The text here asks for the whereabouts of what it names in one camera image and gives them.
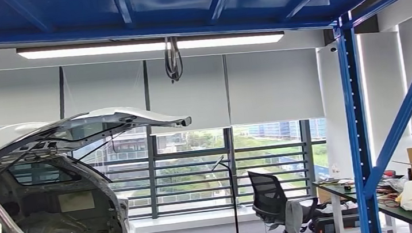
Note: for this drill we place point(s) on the black equipment case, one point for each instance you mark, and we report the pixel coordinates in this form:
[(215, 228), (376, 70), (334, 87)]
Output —
[(332, 228)]

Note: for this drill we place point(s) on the black floor lamp stand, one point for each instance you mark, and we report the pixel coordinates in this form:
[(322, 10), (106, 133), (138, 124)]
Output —
[(234, 204)]

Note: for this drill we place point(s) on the blue steel shelf rack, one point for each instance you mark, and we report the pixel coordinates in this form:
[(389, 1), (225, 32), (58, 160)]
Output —
[(356, 115)]

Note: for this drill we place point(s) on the black mesh office chair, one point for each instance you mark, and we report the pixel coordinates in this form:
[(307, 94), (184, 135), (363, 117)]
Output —
[(265, 191)]

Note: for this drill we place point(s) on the long ceiling light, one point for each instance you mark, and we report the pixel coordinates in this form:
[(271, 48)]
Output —
[(88, 50)]

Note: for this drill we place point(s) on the black-top desk with white legs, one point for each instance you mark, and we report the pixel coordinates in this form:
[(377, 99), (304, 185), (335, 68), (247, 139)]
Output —
[(411, 216)]

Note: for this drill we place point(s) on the grey window railing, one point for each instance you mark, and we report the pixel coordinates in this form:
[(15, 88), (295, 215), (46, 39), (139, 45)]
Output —
[(194, 155)]

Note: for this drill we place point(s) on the grey cloth on chair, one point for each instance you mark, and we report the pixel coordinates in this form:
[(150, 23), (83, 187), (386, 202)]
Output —
[(294, 217)]

